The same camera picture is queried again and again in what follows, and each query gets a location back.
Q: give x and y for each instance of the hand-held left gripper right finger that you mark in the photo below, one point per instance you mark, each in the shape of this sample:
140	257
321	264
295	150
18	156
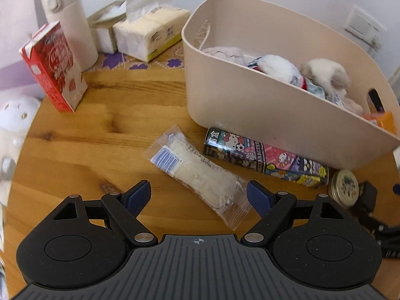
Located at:
259	197

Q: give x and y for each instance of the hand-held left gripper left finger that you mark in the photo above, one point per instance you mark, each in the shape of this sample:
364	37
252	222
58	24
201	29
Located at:
139	193

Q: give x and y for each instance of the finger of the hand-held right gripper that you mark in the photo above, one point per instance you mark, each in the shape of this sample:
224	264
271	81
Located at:
379	228
397	188

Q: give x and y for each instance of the black power adapter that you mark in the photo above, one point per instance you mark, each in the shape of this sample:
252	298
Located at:
367	197

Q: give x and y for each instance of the clear plastic packet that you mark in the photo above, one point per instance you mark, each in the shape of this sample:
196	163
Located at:
193	172

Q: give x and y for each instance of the orange plastic bottle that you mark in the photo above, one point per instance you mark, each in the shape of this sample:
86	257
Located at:
386	122

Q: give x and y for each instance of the beige plastic basin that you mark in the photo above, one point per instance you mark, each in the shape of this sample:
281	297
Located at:
250	106

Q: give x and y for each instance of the wooden desktop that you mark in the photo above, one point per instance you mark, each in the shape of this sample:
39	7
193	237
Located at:
93	137

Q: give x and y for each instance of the cartoon printed box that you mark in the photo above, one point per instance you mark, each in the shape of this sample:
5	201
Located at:
250	153

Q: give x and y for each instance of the round metal tin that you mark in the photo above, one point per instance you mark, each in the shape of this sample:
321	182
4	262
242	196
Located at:
343	186

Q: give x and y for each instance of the white fluffy toy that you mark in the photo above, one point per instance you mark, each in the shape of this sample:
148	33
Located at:
328	72
278	67

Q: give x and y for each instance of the white plug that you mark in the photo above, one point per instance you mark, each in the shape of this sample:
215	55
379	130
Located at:
375	44

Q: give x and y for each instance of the white plush toy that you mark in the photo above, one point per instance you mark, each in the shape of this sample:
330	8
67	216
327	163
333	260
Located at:
15	115

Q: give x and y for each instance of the pale pink cloth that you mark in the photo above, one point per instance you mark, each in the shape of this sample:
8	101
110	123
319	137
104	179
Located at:
225	53

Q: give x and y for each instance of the red drink carton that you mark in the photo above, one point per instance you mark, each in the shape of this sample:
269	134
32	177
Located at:
53	65

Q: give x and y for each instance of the yellow tissue pack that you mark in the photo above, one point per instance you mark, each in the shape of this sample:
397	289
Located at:
147	34

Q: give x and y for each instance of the gold tissue box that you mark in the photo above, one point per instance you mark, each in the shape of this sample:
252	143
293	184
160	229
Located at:
103	37

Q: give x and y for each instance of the white thermos bottle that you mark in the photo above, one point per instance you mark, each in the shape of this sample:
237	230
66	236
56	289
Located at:
72	31

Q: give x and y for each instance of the white wall socket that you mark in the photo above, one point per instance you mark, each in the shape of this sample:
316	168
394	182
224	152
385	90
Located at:
362	22

